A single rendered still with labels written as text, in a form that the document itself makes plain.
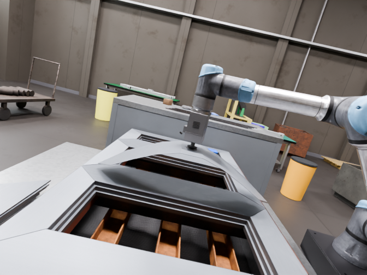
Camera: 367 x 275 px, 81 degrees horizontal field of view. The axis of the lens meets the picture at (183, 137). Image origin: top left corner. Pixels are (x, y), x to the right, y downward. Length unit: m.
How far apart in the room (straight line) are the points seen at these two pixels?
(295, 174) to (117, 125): 2.80
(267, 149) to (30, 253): 1.55
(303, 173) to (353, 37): 6.27
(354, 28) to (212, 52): 4.43
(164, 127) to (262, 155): 0.77
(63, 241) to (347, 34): 9.02
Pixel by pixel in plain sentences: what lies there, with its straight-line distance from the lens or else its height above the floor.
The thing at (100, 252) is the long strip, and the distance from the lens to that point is 0.56.
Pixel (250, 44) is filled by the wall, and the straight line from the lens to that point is 8.14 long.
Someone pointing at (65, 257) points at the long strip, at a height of 0.86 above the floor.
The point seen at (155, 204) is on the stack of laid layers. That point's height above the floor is 0.83.
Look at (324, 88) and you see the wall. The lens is 8.73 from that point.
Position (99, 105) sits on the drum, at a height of 0.35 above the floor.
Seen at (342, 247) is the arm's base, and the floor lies 0.80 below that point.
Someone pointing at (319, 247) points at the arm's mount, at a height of 0.77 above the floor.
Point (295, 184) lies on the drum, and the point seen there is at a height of 0.25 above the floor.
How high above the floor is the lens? 1.24
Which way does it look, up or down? 13 degrees down
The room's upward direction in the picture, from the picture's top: 14 degrees clockwise
